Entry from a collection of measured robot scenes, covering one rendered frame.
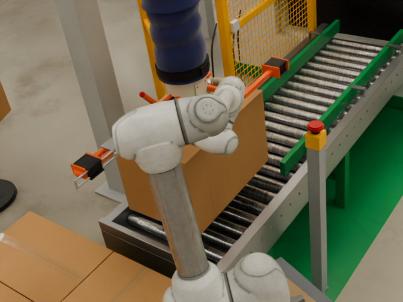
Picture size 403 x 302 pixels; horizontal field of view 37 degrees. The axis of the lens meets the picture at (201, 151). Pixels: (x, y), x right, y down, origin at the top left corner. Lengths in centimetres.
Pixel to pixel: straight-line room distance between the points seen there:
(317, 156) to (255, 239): 46
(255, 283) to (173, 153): 50
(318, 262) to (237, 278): 120
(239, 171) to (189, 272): 97
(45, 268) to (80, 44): 127
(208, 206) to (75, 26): 135
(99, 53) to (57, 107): 175
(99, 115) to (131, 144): 204
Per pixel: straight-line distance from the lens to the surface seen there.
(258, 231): 270
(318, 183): 267
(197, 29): 235
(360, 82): 365
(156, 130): 159
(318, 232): 288
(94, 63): 345
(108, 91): 358
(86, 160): 220
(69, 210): 400
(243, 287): 187
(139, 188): 263
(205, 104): 156
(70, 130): 479
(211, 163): 248
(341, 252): 341
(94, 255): 282
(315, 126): 251
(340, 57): 410
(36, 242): 300
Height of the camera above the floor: 246
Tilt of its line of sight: 36 degrees down
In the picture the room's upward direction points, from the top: 9 degrees counter-clockwise
